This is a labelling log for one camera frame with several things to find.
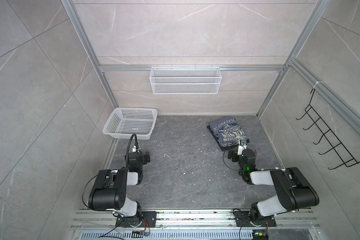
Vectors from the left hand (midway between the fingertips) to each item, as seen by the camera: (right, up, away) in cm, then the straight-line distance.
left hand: (137, 149), depth 93 cm
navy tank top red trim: (+58, +2, +7) cm, 59 cm away
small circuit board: (+7, -39, -21) cm, 45 cm away
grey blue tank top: (+61, +11, +8) cm, 62 cm away
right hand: (+64, +2, +1) cm, 64 cm away
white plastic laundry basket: (-17, +18, +22) cm, 33 cm away
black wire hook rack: (+96, +1, -35) cm, 102 cm away
